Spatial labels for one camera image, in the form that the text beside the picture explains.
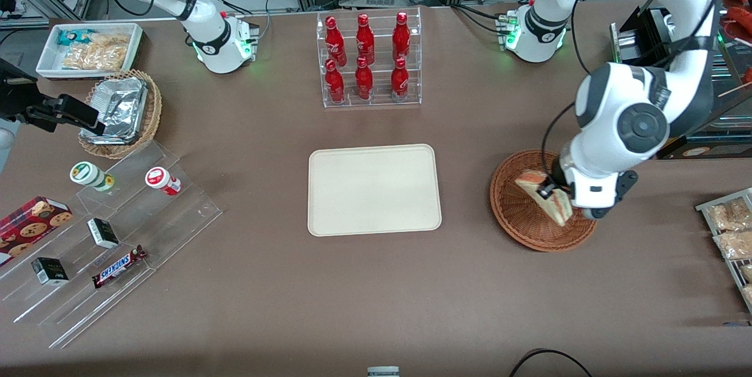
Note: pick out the aluminium foil tray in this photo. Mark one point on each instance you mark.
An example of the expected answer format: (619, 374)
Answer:
(117, 110)

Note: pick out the small grey device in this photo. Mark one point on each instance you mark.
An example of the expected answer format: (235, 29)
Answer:
(383, 372)

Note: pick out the Snickers chocolate bar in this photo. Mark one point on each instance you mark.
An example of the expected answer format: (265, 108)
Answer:
(119, 266)

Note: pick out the brown round wicker basket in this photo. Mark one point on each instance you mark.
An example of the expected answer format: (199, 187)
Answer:
(523, 218)

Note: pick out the clear bag of crackers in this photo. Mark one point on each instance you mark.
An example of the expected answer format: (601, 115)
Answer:
(88, 60)
(111, 42)

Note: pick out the red plaid cookie box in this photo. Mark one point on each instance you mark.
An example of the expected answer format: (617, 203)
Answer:
(29, 224)

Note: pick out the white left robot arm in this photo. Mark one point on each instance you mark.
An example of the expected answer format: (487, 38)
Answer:
(640, 118)

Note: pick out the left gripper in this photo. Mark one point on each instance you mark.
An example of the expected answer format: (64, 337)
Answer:
(556, 182)

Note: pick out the grey metal tray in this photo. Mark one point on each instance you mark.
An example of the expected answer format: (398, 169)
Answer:
(705, 208)

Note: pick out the green lid sunflower cup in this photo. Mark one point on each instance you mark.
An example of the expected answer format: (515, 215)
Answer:
(91, 176)

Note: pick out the white plastic bin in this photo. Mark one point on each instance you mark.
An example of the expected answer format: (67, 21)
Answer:
(47, 63)

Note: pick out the cream rectangular plastic tray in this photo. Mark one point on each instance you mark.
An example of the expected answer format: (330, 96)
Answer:
(374, 189)

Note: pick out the clear acrylic stepped shelf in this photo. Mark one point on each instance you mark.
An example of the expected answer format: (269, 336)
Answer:
(176, 215)

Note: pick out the clear acrylic bottle rack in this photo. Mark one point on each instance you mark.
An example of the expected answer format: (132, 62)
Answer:
(379, 98)

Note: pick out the red lid yogurt cup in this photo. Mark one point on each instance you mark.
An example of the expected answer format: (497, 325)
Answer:
(163, 181)

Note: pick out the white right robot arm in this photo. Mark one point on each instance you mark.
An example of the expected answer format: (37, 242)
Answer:
(194, 7)

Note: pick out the light wicker basket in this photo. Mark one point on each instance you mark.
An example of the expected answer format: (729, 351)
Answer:
(150, 121)

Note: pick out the small black carton box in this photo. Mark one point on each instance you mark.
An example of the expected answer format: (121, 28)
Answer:
(50, 271)
(103, 233)

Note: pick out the red soda bottle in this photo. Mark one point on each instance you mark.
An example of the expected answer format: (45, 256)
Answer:
(399, 79)
(335, 39)
(365, 37)
(363, 79)
(335, 82)
(401, 35)

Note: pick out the clear bag of pastry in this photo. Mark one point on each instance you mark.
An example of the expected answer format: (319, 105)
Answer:
(748, 295)
(728, 215)
(735, 245)
(747, 273)

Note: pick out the triangle sandwich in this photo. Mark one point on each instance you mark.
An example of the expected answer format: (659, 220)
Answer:
(552, 206)

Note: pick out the teal snack packet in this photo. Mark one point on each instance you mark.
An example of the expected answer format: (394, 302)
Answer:
(73, 36)

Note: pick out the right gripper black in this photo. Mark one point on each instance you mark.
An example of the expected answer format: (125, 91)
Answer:
(17, 101)

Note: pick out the black equipment stand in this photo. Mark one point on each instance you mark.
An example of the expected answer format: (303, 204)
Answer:
(640, 36)

